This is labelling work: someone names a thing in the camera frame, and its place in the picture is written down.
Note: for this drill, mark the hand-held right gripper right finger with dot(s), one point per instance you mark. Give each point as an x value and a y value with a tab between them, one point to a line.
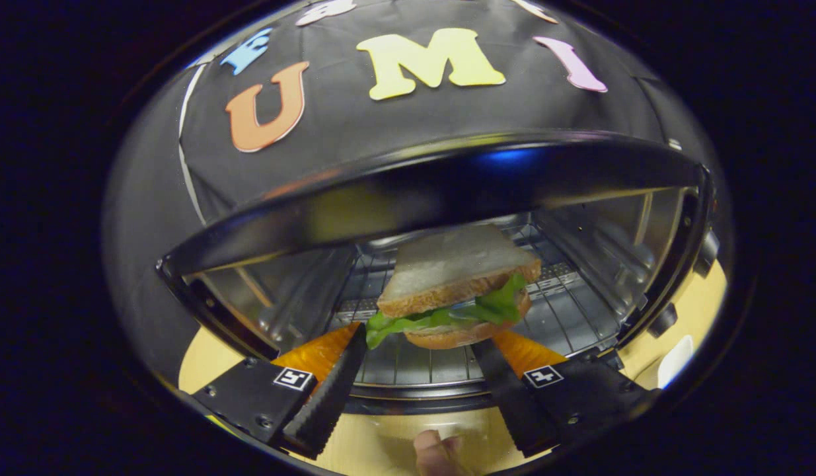
513	403

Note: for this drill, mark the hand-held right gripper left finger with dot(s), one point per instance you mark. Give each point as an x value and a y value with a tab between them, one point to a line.
328	396

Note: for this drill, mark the lettuce sandwich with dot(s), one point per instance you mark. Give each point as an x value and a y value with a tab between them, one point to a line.
447	264

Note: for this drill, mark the black electric oven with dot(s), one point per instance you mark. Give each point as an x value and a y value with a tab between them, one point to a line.
447	178

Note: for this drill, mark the white rectangular tray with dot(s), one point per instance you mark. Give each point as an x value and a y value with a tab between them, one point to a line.
675	360

